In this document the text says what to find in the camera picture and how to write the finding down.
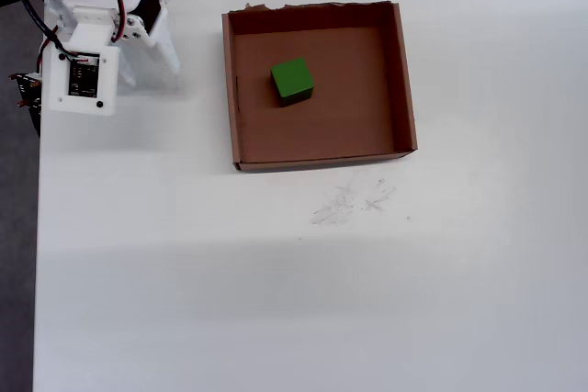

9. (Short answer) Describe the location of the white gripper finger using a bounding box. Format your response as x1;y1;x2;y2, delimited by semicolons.
117;44;138;87
145;13;182;76

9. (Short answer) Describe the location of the green wooden cube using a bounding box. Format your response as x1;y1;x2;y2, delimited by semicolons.
269;57;316;108

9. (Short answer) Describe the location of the brown cardboard box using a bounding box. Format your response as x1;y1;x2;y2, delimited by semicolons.
221;0;419;174

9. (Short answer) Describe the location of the white camera mount circuit board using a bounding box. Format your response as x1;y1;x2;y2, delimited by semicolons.
40;6;121;117

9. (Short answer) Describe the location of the black camera cable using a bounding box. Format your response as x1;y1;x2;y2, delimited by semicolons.
4;0;68;61

